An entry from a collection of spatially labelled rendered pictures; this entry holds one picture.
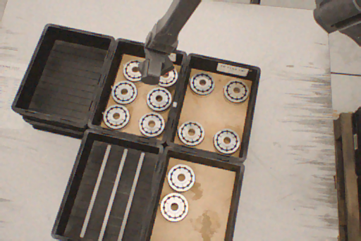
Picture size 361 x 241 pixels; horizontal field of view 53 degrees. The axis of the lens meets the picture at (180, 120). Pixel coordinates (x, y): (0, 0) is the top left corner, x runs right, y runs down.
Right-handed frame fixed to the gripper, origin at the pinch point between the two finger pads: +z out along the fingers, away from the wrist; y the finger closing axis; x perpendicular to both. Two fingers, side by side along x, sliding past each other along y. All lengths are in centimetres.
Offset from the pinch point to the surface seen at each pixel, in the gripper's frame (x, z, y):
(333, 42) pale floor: 5, 109, 143
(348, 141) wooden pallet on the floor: -56, 93, 95
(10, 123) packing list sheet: 30, 35, -59
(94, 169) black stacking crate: -10.9, 22.7, -35.7
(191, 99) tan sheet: -6.0, 23.6, 11.5
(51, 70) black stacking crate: 37, 23, -32
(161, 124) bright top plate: -9.5, 20.4, -5.1
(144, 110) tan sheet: 0.2, 23.3, -7.4
